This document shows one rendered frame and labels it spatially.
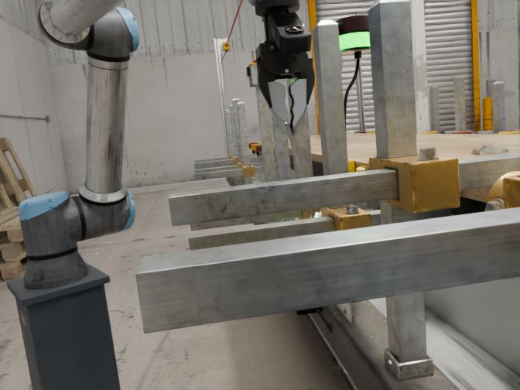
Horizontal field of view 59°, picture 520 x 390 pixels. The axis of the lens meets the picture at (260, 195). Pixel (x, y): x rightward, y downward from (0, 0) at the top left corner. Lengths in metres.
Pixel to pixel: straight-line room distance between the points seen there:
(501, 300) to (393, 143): 0.36
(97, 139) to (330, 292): 1.27
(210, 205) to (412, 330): 0.29
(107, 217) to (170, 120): 7.23
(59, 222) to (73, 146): 7.49
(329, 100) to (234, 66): 8.07
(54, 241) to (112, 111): 0.44
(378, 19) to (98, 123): 1.03
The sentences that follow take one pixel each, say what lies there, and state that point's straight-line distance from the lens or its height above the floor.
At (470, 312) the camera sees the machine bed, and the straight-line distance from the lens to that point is 0.89.
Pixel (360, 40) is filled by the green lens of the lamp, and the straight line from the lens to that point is 0.79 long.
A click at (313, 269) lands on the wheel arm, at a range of 0.23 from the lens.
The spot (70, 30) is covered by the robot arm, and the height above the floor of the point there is 1.28.
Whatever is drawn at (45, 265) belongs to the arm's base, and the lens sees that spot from 1.56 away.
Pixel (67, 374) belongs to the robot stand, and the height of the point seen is 0.33.
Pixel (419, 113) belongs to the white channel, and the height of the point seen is 1.00.
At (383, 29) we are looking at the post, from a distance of 0.55.
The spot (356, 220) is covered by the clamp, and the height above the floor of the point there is 0.86.
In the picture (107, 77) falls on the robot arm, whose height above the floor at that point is 1.19.
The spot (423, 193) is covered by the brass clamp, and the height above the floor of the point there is 0.94.
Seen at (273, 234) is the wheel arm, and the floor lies 0.85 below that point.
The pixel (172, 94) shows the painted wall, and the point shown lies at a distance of 8.76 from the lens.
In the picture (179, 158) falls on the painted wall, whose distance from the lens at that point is 8.75.
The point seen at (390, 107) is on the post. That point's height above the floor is 1.03.
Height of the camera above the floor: 1.02
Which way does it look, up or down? 9 degrees down
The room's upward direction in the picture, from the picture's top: 6 degrees counter-clockwise
